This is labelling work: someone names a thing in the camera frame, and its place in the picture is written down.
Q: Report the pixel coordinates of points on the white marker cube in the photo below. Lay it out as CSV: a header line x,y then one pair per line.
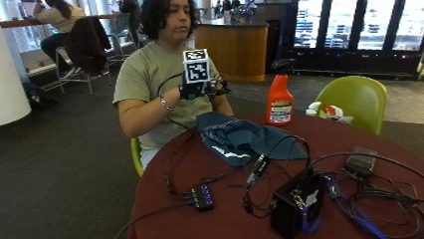
x,y
195,67

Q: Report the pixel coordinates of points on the curved wooden counter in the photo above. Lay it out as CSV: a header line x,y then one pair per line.
x,y
234,49

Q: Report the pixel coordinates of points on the orange spray bottle black trigger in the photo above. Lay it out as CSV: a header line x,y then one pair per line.
x,y
279,101

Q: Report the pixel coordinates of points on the dark blue cloth bag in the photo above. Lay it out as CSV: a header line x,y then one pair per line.
x,y
238,137

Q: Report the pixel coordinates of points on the the person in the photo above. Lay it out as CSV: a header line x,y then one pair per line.
x,y
147,73

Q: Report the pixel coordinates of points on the cluster of dark bottles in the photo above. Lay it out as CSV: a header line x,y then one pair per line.
x,y
235,11

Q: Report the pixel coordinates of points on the green shell chair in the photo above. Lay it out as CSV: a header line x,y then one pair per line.
x,y
357,99
137,156

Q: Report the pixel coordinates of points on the dark jacket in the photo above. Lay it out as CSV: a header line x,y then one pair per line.
x,y
85,46

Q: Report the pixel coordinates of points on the black hub with blue lights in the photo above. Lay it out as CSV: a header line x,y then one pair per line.
x,y
203,197

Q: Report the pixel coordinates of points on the black framed glass doors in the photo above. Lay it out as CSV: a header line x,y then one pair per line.
x,y
352,33

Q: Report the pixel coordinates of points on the black power adapter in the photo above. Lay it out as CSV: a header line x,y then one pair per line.
x,y
360,162

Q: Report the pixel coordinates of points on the black box device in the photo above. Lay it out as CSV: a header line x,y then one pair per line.
x,y
287,212

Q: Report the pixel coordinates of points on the dark backpack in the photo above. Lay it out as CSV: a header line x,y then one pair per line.
x,y
37,96

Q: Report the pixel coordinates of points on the white round column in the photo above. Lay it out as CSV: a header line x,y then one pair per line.
x,y
12,83

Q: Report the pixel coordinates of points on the wooden bar ledge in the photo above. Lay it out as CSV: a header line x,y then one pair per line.
x,y
26,22

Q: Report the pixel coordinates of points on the metal frame stool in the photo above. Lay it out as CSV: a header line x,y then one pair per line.
x,y
59,71

